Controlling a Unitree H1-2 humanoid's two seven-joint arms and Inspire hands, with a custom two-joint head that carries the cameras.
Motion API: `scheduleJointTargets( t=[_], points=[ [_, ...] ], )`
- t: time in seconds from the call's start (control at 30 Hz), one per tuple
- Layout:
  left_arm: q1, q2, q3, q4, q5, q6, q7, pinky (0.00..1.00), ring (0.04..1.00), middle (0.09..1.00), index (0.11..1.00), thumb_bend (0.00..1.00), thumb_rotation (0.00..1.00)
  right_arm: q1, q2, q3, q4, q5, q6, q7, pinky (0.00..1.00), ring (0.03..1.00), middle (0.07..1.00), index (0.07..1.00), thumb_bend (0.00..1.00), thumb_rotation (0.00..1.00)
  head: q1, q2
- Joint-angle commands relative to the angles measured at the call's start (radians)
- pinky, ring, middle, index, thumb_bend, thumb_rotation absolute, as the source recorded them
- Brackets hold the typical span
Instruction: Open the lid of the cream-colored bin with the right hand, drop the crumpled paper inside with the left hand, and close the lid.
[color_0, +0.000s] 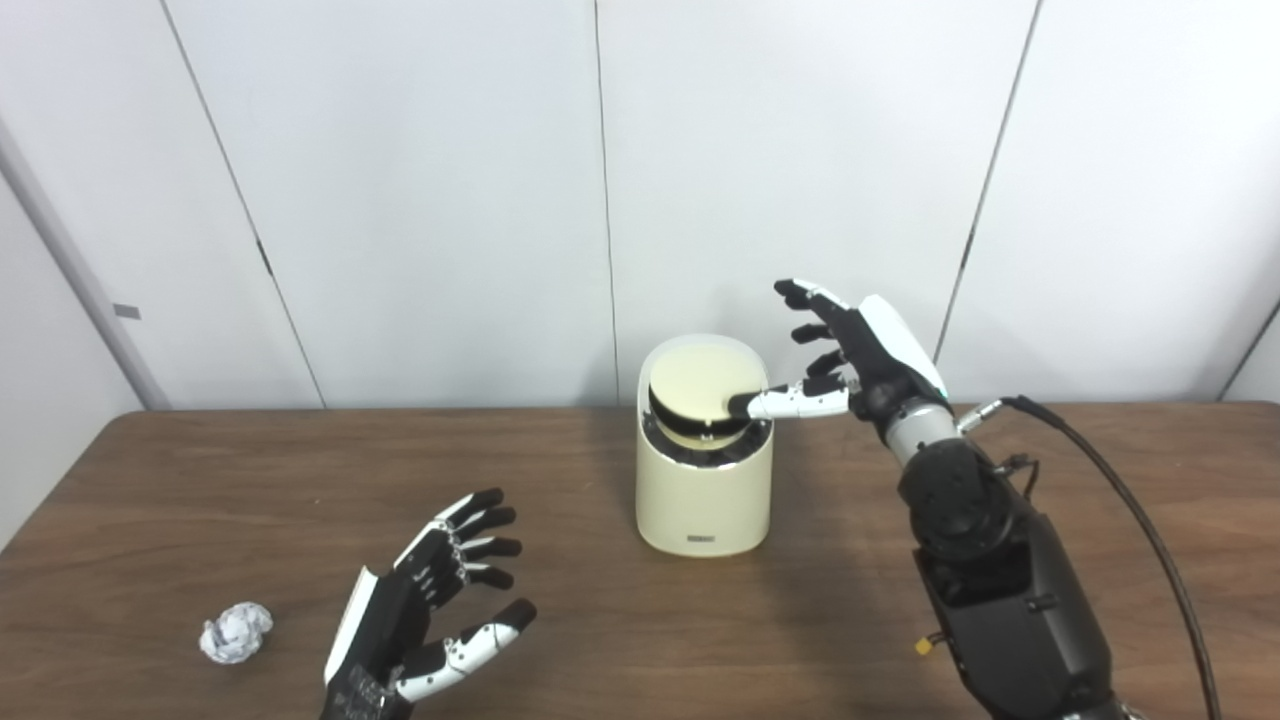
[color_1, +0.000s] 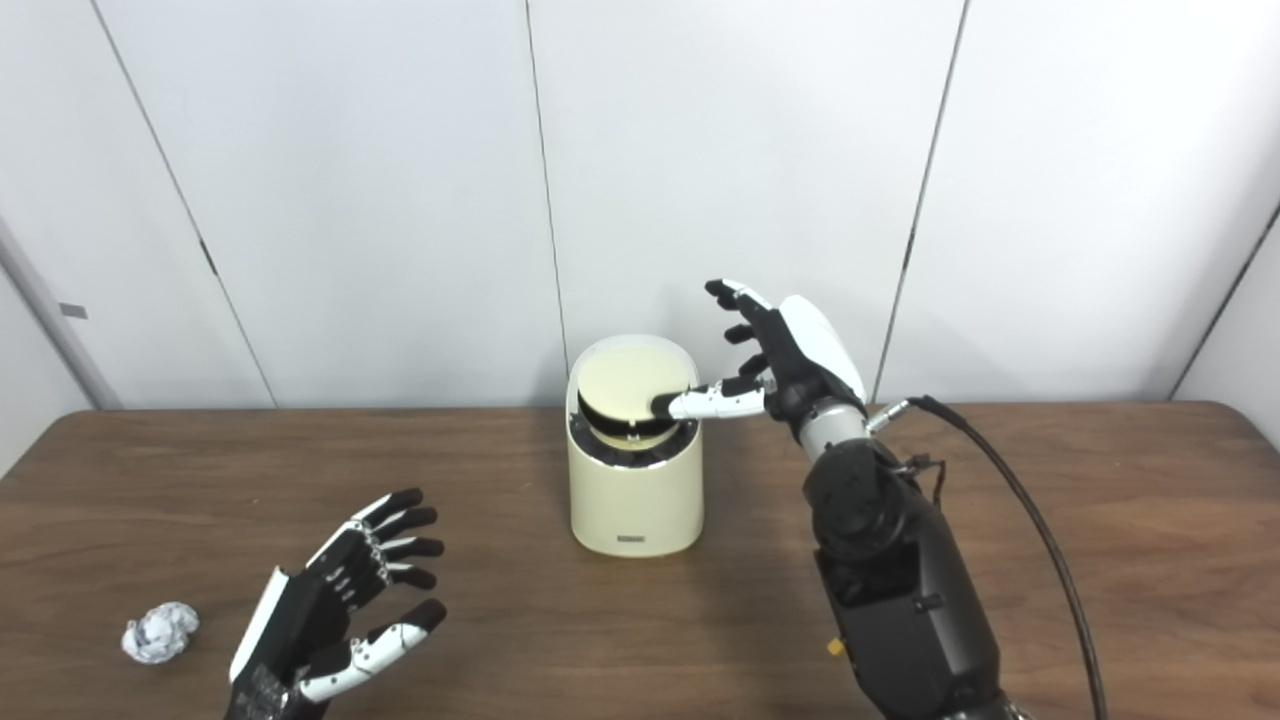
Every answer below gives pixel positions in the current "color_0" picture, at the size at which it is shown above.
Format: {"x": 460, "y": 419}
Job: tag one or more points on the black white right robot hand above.
{"x": 885, "y": 360}

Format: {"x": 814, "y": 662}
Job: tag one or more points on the cream round bin lid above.
{"x": 695, "y": 385}

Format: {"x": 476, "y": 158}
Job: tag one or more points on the cream-colored cylindrical bin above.
{"x": 700, "y": 500}

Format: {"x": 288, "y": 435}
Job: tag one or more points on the grey wall corner post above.
{"x": 90, "y": 290}

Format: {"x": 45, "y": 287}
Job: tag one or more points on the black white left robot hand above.
{"x": 385, "y": 620}

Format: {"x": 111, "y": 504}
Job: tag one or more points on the small grey wall tag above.
{"x": 127, "y": 311}

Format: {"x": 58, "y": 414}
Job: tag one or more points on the white paper ball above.
{"x": 236, "y": 633}

